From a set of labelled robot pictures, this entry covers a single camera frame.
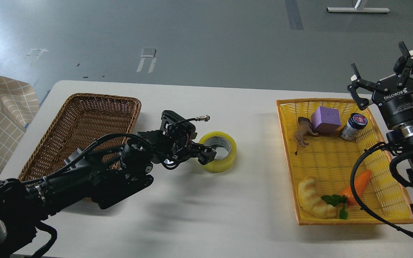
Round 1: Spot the small jar with dark lid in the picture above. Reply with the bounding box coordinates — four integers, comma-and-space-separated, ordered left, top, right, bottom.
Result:
340, 113, 368, 142

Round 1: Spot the brown wicker basket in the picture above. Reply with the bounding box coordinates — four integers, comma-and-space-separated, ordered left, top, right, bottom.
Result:
18, 93, 142, 181

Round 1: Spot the purple foam cube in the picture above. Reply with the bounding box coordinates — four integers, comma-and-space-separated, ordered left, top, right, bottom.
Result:
311, 106, 341, 134

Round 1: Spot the white stand base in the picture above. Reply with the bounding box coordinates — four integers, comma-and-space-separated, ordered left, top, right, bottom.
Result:
326, 0, 390, 14

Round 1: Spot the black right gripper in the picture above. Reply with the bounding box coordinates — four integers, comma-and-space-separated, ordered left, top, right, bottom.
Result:
347, 41, 413, 131

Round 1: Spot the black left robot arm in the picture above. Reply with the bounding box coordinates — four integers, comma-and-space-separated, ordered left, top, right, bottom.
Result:
0, 110, 216, 258

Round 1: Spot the yellow plastic basket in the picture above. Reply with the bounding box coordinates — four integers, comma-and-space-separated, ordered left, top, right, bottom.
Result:
276, 98, 413, 225

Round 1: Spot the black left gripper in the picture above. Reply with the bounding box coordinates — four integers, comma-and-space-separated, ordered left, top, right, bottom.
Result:
153, 125, 217, 169

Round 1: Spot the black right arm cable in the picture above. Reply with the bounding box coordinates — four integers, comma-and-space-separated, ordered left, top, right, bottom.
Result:
350, 142, 413, 251

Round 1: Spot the brown toy animal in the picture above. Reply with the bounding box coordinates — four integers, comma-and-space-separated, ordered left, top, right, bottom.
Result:
293, 116, 319, 155

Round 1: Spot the toy croissant bread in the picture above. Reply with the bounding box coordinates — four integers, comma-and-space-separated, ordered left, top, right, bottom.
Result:
297, 176, 337, 219

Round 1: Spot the yellow tape roll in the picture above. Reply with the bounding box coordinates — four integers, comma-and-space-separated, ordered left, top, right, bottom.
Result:
199, 131, 237, 173

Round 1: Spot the orange toy carrot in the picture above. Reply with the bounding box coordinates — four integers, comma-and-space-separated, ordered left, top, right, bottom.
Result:
321, 170, 371, 219

